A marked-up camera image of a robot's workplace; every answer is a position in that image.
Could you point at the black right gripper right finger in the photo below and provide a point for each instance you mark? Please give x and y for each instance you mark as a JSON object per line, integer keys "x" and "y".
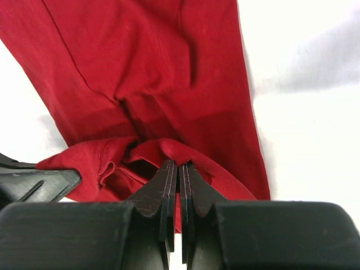
{"x": 218, "y": 233}

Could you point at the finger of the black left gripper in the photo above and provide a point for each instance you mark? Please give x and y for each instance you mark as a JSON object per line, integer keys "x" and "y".
{"x": 22, "y": 182}

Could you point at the red t-shirt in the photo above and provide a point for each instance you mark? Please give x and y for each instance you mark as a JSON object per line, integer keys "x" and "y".
{"x": 131, "y": 84}

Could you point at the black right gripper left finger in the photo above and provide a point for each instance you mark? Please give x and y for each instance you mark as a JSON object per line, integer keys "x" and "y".
{"x": 137, "y": 233}

